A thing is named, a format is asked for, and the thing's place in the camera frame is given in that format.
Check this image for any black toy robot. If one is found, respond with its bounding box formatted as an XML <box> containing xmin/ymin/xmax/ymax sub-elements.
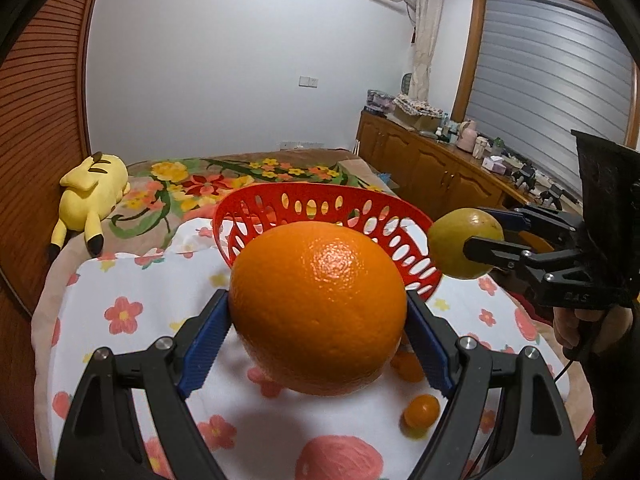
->
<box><xmin>537</xmin><ymin>185</ymin><xmax>583</xmax><ymax>211</ymax></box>
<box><xmin>512</xmin><ymin>162</ymin><xmax>538</xmax><ymax>191</ymax></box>

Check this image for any yellow plush toy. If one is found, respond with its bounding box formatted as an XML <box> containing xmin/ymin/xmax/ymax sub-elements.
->
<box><xmin>48</xmin><ymin>151</ymin><xmax>132</xmax><ymax>262</ymax></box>

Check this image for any red plastic basket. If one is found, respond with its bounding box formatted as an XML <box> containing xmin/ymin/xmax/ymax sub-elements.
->
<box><xmin>212</xmin><ymin>183</ymin><xmax>442</xmax><ymax>306</ymax></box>

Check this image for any person's right forearm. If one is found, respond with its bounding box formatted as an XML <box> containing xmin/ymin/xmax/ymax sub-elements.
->
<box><xmin>585</xmin><ymin>340</ymin><xmax>640</xmax><ymax>461</ymax></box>

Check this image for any clear plastic container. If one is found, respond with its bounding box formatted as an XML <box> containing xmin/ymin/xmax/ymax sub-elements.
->
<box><xmin>366</xmin><ymin>89</ymin><xmax>401</xmax><ymax>113</ymax></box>

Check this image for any grey window blind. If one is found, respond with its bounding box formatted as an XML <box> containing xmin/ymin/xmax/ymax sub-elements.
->
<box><xmin>465</xmin><ymin>0</ymin><xmax>636</xmax><ymax>186</ymax></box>

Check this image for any tiny orange kumquat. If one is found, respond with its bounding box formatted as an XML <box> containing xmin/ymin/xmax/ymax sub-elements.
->
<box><xmin>402</xmin><ymin>394</ymin><xmax>441</xmax><ymax>429</ymax></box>

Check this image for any brown slatted wardrobe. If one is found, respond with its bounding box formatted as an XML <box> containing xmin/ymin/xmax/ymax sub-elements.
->
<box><xmin>0</xmin><ymin>0</ymin><xmax>108</xmax><ymax>321</ymax></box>

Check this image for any large orange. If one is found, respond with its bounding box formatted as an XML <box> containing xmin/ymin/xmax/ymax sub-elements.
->
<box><xmin>229</xmin><ymin>221</ymin><xmax>408</xmax><ymax>397</ymax></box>

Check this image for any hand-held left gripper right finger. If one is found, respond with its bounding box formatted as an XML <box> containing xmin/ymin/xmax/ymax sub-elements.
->
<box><xmin>404</xmin><ymin>291</ymin><xmax>583</xmax><ymax>480</ymax></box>

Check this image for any cream curtain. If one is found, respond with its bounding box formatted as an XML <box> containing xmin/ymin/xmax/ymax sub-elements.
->
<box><xmin>410</xmin><ymin>0</ymin><xmax>447</xmax><ymax>103</ymax></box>

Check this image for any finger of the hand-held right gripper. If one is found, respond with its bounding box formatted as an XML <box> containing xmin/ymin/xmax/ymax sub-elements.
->
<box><xmin>477</xmin><ymin>206</ymin><xmax>581</xmax><ymax>241</ymax></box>
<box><xmin>462</xmin><ymin>236</ymin><xmax>551</xmax><ymax>271</ymax></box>

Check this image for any yellow-green pear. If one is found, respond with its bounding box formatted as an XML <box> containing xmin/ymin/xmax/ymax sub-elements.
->
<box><xmin>427</xmin><ymin>208</ymin><xmax>505</xmax><ymax>281</ymax></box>

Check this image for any wooden cabinet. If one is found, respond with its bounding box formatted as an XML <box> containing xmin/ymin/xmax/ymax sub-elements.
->
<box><xmin>356</xmin><ymin>110</ymin><xmax>586</xmax><ymax>241</ymax></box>

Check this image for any cardboard box with packets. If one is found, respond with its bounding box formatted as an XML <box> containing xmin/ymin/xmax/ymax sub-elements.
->
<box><xmin>395</xmin><ymin>95</ymin><xmax>441</xmax><ymax>131</ymax></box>

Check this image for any wooden window frame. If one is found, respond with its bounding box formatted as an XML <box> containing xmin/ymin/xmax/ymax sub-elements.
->
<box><xmin>452</xmin><ymin>0</ymin><xmax>608</xmax><ymax>126</ymax></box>

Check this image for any white floral cloth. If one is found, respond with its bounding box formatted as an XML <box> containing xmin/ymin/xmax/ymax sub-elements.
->
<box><xmin>37</xmin><ymin>220</ymin><xmax>571</xmax><ymax>480</ymax></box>

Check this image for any person's right hand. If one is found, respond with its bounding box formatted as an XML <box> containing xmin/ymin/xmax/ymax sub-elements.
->
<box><xmin>552</xmin><ymin>304</ymin><xmax>634</xmax><ymax>362</ymax></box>

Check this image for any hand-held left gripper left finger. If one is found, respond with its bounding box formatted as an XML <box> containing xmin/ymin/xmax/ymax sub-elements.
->
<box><xmin>54</xmin><ymin>289</ymin><xmax>233</xmax><ymax>480</ymax></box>

